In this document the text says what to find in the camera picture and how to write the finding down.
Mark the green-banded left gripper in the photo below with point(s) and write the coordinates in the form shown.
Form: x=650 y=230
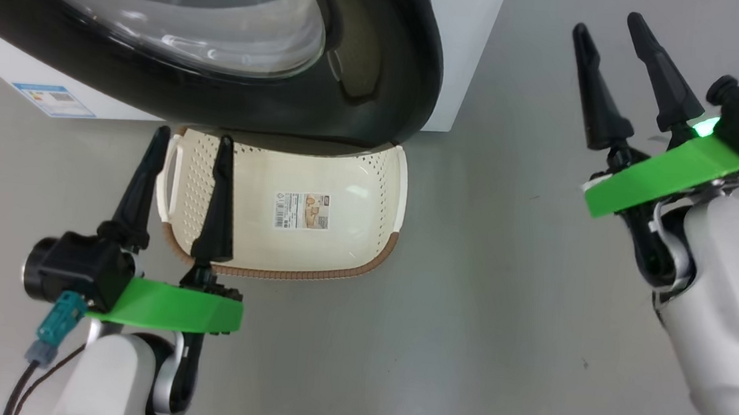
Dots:
x=173 y=307

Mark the blue energy label sticker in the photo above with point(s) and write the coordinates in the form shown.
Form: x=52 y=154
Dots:
x=54 y=101

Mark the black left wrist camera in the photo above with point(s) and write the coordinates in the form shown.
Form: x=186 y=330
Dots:
x=80 y=269

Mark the basket product label sticker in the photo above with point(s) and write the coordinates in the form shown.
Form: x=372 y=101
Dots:
x=302 y=211

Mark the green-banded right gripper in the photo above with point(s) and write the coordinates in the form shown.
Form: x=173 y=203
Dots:
x=667 y=173

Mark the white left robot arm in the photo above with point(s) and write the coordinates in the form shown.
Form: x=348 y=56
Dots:
x=107 y=378

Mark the white front-load washing machine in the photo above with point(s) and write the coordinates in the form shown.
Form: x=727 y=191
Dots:
x=471 y=42

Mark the black-rimmed glass washer door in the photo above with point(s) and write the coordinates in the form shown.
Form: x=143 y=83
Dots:
x=381 y=68

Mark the cream perforated laundry basket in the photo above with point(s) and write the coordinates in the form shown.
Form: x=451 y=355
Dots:
x=340 y=232

